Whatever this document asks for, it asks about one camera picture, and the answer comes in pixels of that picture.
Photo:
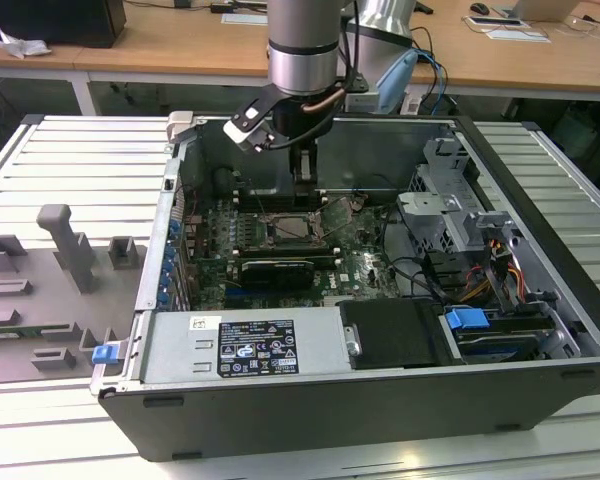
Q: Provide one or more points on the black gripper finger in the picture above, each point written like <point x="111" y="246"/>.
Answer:
<point x="297" y="167"/>
<point x="311" y="167"/>

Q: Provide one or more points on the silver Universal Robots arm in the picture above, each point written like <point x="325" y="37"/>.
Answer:
<point x="302" y="45"/>

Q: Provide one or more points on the black RAM slot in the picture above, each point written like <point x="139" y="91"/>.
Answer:
<point x="285" y="253"/>
<point x="285" y="246"/>
<point x="270" y="205"/>
<point x="270" y="196"/>

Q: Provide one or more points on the CPU socket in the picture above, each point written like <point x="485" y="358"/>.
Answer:
<point x="268" y="225"/>

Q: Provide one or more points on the blue expansion slot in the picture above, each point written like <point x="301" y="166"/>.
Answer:
<point x="235" y="298"/>

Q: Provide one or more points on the round coin cell battery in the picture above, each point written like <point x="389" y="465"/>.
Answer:
<point x="358" y="202"/>

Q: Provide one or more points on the green motherboard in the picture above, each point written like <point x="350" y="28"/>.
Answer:
<point x="365" y="260"/>

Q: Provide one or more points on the black graphics card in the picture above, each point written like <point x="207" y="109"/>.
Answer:
<point x="277" y="274"/>

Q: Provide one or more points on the small white box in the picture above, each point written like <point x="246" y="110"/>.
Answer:
<point x="411" y="105"/>

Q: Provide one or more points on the white paper sheet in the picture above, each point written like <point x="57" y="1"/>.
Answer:
<point x="520" y="35"/>
<point x="245" y="19"/>

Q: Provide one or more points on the grey case corner latch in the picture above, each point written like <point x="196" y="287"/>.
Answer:
<point x="180" y="125"/>

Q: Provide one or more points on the silver metal disk cage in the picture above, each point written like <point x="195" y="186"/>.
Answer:
<point x="430" y="205"/>

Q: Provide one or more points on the black power adapter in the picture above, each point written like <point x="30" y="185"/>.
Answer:
<point x="222" y="8"/>

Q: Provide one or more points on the black plastic shroud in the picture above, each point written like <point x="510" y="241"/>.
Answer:
<point x="390" y="332"/>

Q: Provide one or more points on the black computer mouse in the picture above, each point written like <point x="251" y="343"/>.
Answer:
<point x="479" y="7"/>

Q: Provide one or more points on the white flat device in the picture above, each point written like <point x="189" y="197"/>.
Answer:
<point x="495" y="21"/>

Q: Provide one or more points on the silver power supply with label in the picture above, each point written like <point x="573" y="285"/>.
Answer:
<point x="170" y="350"/>

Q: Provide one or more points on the black open PC case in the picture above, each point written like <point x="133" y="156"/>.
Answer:
<point x="330" y="415"/>

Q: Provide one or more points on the hard disk drive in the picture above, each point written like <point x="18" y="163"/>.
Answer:
<point x="500" y="345"/>

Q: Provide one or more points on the silver laptop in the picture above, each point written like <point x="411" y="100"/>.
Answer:
<point x="540" y="9"/>

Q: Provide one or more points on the black computer box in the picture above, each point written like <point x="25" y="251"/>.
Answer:
<point x="55" y="20"/>

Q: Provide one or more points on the blue plastic case latch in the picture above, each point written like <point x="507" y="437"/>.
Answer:
<point x="104" y="354"/>

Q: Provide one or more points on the grey parts rack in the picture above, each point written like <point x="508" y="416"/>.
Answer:
<point x="40" y="300"/>

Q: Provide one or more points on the crumpled white paper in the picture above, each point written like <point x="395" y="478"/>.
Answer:
<point x="22" y="46"/>

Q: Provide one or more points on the green RAM stick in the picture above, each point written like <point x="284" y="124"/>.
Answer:
<point x="25" y="330"/>

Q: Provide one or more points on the wooden desk white frame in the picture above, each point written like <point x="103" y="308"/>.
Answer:
<point x="180" y="45"/>

